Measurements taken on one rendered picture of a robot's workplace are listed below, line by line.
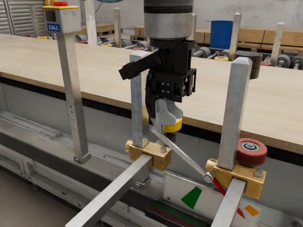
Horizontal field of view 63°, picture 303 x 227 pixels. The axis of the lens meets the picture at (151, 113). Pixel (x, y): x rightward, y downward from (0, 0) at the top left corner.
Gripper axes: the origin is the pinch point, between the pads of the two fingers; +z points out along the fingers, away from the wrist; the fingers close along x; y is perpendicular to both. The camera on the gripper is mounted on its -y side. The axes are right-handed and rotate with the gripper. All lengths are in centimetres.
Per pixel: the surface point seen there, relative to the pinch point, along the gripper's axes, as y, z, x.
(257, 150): 20.9, 7.0, 12.7
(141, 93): -8.4, -4.7, 6.1
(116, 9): -101, -18, 115
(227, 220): 19.8, 11.4, -7.8
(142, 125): -8.4, 4.9, 6.1
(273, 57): 11, 5, 115
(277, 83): 19, 7, 72
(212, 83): -5, 7, 58
